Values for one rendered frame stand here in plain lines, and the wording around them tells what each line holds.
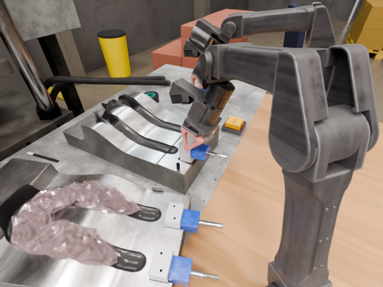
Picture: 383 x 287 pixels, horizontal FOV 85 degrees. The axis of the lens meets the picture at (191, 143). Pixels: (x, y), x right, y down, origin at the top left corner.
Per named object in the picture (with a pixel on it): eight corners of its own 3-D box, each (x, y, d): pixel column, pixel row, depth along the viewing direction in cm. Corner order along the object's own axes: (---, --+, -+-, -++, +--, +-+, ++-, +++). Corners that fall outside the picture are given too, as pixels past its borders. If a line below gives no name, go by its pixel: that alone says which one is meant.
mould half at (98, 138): (218, 143, 79) (221, 113, 71) (184, 195, 62) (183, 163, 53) (116, 111, 97) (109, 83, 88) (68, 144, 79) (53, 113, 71)
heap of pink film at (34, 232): (143, 199, 54) (138, 179, 49) (111, 277, 40) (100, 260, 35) (52, 185, 57) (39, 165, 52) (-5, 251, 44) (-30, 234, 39)
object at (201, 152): (229, 160, 58) (230, 143, 56) (223, 171, 54) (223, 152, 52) (188, 151, 64) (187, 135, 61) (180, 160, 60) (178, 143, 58)
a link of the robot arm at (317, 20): (219, 17, 59) (346, 4, 50) (224, 12, 66) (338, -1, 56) (220, 61, 67) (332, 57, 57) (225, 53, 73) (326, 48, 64)
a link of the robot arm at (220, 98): (196, 92, 51) (208, 66, 47) (215, 95, 54) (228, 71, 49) (206, 110, 47) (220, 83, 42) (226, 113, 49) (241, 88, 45)
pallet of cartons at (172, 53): (146, 86, 299) (137, 21, 246) (199, 57, 391) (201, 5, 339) (207, 105, 258) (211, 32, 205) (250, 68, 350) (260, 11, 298)
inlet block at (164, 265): (218, 269, 44) (221, 258, 41) (216, 297, 40) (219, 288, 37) (158, 257, 46) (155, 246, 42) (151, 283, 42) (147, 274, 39)
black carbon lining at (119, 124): (196, 133, 73) (197, 110, 67) (172, 163, 62) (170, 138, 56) (119, 109, 85) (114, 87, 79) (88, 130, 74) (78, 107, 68)
